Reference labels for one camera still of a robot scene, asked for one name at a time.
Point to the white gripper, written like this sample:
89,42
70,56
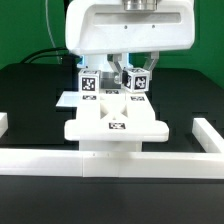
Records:
106,27

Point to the white chair back frame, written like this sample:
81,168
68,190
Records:
115,117

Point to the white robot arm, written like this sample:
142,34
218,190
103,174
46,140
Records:
99,61

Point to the white sheet with markers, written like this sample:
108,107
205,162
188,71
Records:
68,99

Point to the white U-shaped obstacle fence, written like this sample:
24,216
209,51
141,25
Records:
206,165

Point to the white block left edge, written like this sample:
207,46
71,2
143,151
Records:
3,123

